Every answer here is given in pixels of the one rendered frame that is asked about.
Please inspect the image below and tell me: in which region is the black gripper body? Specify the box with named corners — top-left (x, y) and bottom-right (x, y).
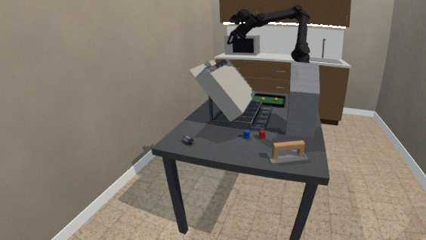
top-left (232, 26), bottom-right (250, 39)

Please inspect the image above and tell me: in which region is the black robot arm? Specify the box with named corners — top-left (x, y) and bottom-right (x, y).
top-left (230, 5), bottom-right (310, 63)

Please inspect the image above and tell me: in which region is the red plug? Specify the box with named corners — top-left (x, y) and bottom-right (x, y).
top-left (258, 130), bottom-right (265, 139)

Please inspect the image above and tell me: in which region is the blue plug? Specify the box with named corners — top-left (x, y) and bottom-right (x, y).
top-left (243, 130), bottom-right (250, 139)

